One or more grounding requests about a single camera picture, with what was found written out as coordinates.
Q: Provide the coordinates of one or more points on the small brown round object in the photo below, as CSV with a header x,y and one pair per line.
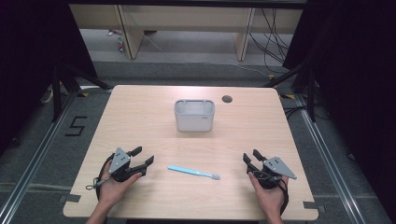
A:
x,y
227,99

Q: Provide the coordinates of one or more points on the dark curtain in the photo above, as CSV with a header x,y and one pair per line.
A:
x,y
31,62
358,77

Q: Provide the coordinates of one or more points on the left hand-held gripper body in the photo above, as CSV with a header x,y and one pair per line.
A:
x,y
119,161

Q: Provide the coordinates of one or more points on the light wooden desk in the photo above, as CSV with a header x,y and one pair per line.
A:
x,y
186,18

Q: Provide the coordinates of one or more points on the metal floor rail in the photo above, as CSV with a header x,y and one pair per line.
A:
x,y
34,161
330,168

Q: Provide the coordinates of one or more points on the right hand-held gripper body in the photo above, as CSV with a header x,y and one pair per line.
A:
x,y
277,168

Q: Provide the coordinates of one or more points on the yellow tape mark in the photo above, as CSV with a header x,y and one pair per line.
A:
x,y
289,96
84,94
271,76

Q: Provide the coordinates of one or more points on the light blue toothbrush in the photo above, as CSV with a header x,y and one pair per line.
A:
x,y
193,171

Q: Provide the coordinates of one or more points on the small colourful floor item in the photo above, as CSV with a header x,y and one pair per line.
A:
x,y
120,44

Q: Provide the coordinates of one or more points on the grey plastic holder box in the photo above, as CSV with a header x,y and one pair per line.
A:
x,y
194,116

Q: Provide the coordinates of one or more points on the person's right hand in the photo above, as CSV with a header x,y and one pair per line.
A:
x,y
271,197

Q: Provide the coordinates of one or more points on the black metal stand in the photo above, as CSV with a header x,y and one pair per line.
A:
x,y
311,93
57,93

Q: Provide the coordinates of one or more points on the black tape strip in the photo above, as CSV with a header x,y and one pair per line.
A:
x,y
70,198
310,205

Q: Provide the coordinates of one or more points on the person's left hand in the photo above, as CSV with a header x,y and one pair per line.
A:
x,y
113,188

